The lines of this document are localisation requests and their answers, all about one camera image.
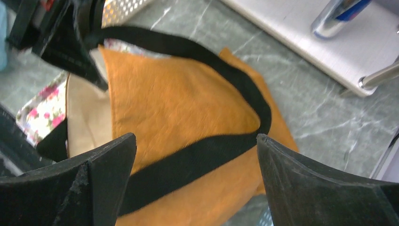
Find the floral pattern tray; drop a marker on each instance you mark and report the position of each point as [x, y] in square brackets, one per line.
[44, 112]

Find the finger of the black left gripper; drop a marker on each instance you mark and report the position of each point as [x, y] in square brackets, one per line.
[86, 19]

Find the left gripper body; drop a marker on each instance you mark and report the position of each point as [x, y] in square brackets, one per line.
[41, 24]

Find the white plastic basket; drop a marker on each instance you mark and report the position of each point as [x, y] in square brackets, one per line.
[120, 11]

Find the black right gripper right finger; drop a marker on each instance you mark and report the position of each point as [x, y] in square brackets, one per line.
[304, 192]

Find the white two-tier shelf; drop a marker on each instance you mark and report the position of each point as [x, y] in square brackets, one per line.
[360, 51]

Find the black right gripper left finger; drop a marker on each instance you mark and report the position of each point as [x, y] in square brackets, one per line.
[85, 190]

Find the brown Trader Joe's tote bag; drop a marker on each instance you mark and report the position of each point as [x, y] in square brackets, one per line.
[195, 116]

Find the light blue cartoon plastic bag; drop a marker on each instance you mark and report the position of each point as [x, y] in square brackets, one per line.
[3, 33]

